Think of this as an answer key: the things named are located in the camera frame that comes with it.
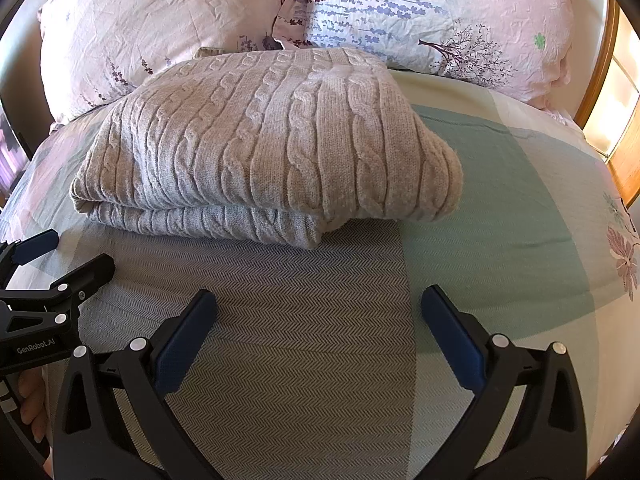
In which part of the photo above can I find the pink and white floral pillow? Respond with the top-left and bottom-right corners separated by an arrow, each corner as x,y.
272,0 -> 594,112

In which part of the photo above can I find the beige cable-knit sweater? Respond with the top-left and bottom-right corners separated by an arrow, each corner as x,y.
70,46 -> 464,251

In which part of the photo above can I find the wooden headboard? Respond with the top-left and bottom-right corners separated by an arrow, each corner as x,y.
574,0 -> 640,207

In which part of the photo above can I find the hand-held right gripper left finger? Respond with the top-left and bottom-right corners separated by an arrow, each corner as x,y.
51,289 -> 219,480

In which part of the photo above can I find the person's left hand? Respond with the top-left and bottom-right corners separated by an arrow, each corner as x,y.
16,366 -> 52,467

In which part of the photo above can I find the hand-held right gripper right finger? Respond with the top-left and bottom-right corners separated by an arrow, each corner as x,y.
420,284 -> 587,480

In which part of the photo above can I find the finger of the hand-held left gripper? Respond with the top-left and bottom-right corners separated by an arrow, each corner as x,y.
0,253 -> 117,333
0,229 -> 60,279

